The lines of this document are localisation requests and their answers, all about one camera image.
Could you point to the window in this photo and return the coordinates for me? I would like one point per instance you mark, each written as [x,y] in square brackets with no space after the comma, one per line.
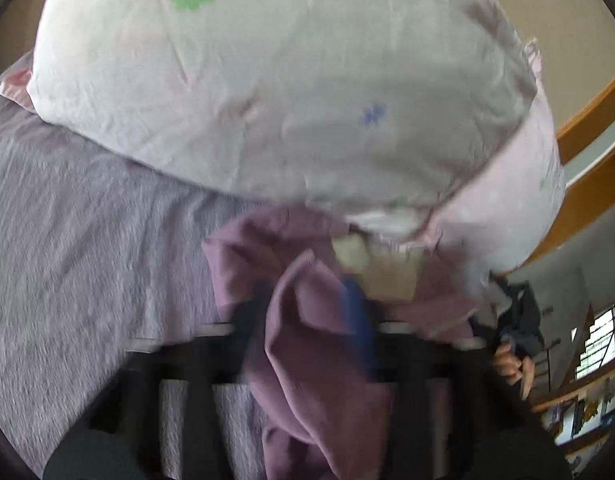
[601,340]

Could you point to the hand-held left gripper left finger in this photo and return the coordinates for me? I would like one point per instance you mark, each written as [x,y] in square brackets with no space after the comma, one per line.
[248,327]

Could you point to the wooden bed frame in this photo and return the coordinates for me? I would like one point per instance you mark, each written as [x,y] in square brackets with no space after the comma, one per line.
[587,130]

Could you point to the white clover print pillow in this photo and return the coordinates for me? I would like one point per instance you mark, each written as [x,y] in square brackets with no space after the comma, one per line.
[267,85]

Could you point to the beige cloth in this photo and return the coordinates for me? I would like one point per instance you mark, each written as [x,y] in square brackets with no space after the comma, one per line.
[382,267]

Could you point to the purple small garment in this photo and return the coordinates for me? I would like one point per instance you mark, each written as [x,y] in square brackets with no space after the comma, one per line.
[307,340]

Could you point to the purple bed sheet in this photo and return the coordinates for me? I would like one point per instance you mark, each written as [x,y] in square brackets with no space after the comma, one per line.
[77,240]

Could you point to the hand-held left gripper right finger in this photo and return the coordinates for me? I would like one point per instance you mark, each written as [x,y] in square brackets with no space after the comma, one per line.
[360,317]

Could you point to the pink dotted pillow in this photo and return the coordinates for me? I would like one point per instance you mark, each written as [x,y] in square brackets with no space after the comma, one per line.
[507,200]

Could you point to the person's right hand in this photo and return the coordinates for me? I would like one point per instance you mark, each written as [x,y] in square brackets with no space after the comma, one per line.
[511,369]

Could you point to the wooden shelf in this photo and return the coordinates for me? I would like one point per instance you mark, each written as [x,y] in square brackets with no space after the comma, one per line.
[582,400]

